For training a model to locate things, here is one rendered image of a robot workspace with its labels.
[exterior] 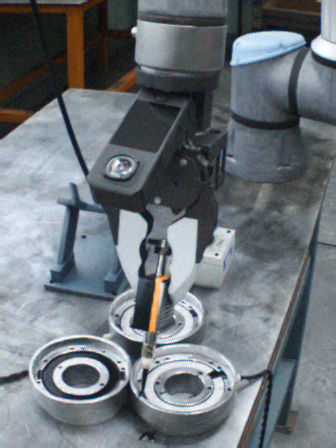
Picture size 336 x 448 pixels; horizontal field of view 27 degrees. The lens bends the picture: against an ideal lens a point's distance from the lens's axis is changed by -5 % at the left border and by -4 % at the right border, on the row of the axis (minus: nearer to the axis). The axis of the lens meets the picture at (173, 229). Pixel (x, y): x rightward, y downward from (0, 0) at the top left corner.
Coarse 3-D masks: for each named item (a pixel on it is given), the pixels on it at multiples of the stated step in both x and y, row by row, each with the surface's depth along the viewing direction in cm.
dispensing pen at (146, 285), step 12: (156, 252) 64; (168, 252) 64; (144, 276) 64; (156, 276) 64; (144, 288) 63; (144, 300) 63; (144, 312) 63; (132, 324) 63; (144, 324) 63; (144, 336) 65; (156, 336) 65; (144, 348) 65; (144, 360) 65; (144, 372) 65; (144, 384) 65
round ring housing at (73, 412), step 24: (72, 336) 72; (48, 360) 71; (72, 360) 71; (120, 360) 71; (72, 384) 72; (96, 384) 68; (120, 384) 68; (48, 408) 65; (72, 408) 64; (96, 408) 65; (120, 408) 67
